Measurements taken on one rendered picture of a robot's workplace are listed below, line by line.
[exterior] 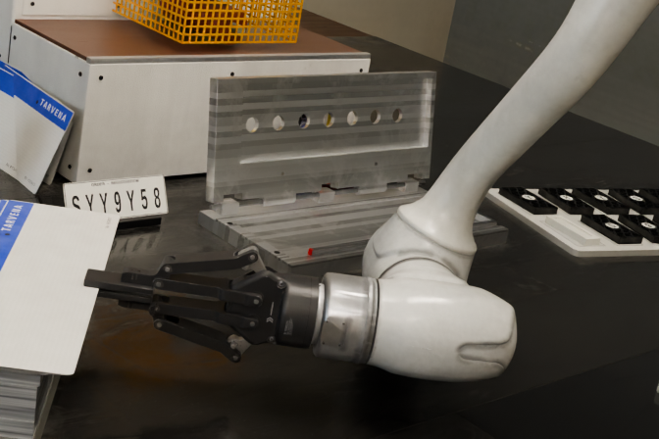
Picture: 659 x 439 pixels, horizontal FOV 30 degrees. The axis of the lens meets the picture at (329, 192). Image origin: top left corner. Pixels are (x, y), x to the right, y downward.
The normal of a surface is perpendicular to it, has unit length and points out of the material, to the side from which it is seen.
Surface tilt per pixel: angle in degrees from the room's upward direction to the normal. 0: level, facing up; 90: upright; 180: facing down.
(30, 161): 69
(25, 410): 90
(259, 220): 0
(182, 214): 0
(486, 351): 86
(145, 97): 90
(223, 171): 80
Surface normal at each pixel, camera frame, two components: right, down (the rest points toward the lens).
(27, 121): -0.67, -0.28
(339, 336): 0.05, 0.33
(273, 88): 0.67, 0.18
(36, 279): 0.17, -0.93
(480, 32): -0.74, 0.09
